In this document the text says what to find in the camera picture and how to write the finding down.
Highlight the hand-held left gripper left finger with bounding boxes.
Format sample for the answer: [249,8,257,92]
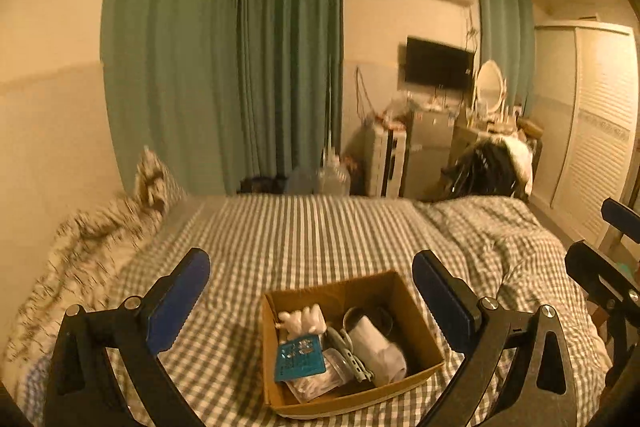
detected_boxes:
[42,248,212,427]

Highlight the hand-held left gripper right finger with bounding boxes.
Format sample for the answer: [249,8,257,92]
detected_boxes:
[412,249,581,427]

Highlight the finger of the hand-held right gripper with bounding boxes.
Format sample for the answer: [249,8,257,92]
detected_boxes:
[601,198,640,240]
[565,240,640,308]

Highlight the dark round container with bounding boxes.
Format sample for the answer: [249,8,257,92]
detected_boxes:
[342,304,397,334]

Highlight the light grey knitted sock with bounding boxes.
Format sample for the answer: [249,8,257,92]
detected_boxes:
[347,316,408,384]

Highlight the pale green plastic clip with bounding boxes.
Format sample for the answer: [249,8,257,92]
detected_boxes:
[325,327,376,383]

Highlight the cardboard box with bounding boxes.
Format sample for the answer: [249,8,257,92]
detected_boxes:
[261,271,446,419]

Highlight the white lumpy toy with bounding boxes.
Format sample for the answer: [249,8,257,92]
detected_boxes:
[275,302,328,340]

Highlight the blue packet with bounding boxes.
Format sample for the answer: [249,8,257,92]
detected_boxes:
[274,335,327,382]

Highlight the clear plastic packet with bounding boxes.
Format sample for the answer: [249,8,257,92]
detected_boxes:
[286,359,353,404]

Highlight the white louvred wardrobe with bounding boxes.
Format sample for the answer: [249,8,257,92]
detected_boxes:
[530,21,640,248]

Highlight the floral quilt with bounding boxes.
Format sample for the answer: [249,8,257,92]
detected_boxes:
[0,194,166,408]

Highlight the white jacket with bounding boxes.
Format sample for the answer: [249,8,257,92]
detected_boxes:
[500,134,535,190]

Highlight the checked pillow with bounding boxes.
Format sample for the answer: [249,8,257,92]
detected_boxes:
[135,146,188,212]

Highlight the black bag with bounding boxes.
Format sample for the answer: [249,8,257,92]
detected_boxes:
[237,176,288,194]

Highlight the checked bed sheet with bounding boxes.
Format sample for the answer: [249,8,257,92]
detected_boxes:
[15,193,613,427]

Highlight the grey small fridge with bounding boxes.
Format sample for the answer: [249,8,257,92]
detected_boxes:
[402,109,458,200]

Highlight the clear water jug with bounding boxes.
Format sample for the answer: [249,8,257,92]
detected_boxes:
[319,147,352,195]

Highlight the white oval mirror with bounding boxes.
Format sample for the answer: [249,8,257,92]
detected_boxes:
[472,59,506,118]

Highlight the clear plastic bag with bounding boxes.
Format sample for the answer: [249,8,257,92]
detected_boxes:
[382,97,416,122]

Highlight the narrow green curtain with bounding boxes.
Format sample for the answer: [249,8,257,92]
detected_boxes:
[475,0,536,118]

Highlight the wide green curtain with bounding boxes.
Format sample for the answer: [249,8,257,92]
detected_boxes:
[100,0,246,195]

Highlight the hanging wall cable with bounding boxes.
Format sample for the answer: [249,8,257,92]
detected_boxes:
[354,66,376,118]

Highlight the black wall television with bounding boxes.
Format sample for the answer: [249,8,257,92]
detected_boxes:
[405,36,476,90]

